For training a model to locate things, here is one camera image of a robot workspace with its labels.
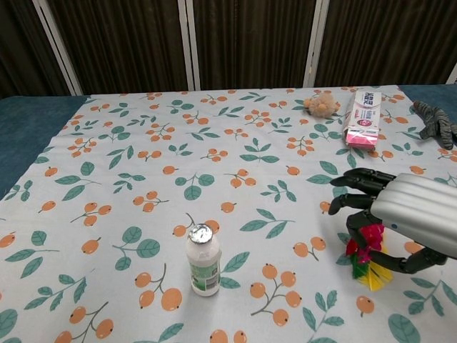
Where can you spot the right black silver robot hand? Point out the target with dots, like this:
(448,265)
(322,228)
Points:
(414,211)

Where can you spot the colourful feather shuttlecock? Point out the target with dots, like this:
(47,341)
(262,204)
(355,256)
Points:
(378,282)

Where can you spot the orange fruit patterned tablecloth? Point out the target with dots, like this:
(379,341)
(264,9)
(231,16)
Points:
(143,160)

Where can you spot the small brown plush toy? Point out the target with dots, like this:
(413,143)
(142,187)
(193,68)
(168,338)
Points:
(321,105)

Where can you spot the small white foil-capped bottle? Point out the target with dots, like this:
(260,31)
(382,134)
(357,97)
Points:
(203,264)

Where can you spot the dark folding screen white frames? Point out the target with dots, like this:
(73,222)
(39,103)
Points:
(125,43)

